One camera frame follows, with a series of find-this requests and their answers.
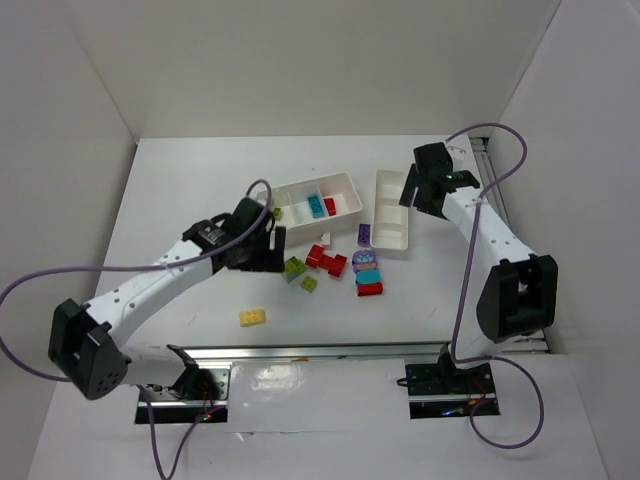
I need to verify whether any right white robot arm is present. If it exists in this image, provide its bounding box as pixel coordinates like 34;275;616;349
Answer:
399;142;558;369

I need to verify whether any purple flower lego piece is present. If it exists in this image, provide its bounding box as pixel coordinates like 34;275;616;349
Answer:
351;249;378;273

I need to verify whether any small red lego brick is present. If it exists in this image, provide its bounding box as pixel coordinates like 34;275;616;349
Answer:
323;197;337;216

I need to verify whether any teal rounded lego brick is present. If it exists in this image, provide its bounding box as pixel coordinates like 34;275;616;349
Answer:
355;269;381;285

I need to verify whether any small green square lego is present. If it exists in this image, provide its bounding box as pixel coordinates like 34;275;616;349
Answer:
300;276;318;293

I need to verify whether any purple lego brick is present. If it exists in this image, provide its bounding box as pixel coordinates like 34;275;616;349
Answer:
357;223;371;247

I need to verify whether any teal long lego brick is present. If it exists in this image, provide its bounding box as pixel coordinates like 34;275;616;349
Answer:
307;195;325;219

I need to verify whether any red lego cluster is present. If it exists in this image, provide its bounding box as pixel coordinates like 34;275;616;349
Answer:
305;244;347;278

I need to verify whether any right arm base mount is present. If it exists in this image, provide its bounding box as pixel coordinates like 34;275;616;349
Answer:
396;364;500;420

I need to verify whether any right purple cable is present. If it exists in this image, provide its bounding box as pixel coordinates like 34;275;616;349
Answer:
444;123;546;451

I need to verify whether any narrow white divided tray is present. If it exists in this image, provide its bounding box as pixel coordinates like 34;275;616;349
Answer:
370;170;409;251

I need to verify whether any yellow lego brick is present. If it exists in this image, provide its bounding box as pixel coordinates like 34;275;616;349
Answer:
239;309;267;328

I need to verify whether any wide white divided tray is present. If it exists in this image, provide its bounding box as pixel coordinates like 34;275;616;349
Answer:
271;173;363;247

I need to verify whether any red rounded lego brick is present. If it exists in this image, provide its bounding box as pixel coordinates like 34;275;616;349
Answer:
357;282;384;297

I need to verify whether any aluminium rail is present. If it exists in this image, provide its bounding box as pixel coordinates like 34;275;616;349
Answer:
124;340;551;364

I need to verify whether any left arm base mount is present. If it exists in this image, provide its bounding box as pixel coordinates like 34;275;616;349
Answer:
135;345;231;424

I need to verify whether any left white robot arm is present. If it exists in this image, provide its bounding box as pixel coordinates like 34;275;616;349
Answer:
48;198;286;400

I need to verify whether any green and teal lego stack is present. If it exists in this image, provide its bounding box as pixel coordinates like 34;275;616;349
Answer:
282;256;307;284

